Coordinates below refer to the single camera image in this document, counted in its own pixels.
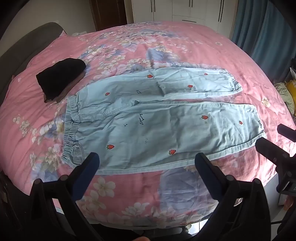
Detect white wardrobe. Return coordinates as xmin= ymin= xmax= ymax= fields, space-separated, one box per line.
xmin=131 ymin=0 xmax=236 ymax=40

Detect beige crumpled cloth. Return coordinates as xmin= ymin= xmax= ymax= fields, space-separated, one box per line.
xmin=274 ymin=82 xmax=295 ymax=109

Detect grey upholstered headboard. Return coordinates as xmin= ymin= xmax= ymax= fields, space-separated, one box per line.
xmin=0 ymin=22 xmax=67 ymax=102

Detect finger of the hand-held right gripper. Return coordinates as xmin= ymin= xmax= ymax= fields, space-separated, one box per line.
xmin=255 ymin=137 xmax=292 ymax=168
xmin=277 ymin=124 xmax=296 ymax=140

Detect black folded garment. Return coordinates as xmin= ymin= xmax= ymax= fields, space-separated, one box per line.
xmin=36 ymin=58 xmax=86 ymax=100

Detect light blue strawberry print pants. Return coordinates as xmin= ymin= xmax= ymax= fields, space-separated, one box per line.
xmin=61 ymin=66 xmax=266 ymax=175

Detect pink floral bedspread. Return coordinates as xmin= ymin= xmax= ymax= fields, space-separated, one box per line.
xmin=0 ymin=20 xmax=296 ymax=229

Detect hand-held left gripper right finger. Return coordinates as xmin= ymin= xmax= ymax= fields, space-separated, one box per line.
xmin=195 ymin=152 xmax=271 ymax=241

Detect blue curtain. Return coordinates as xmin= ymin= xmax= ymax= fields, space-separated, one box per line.
xmin=231 ymin=0 xmax=296 ymax=84

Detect yellow cloth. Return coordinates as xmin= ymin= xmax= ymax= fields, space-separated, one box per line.
xmin=285 ymin=80 xmax=296 ymax=102

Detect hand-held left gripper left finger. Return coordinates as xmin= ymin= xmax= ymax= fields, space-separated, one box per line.
xmin=30 ymin=152 xmax=102 ymax=241

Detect brown wooden door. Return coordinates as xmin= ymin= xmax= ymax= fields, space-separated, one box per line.
xmin=89 ymin=0 xmax=127 ymax=32

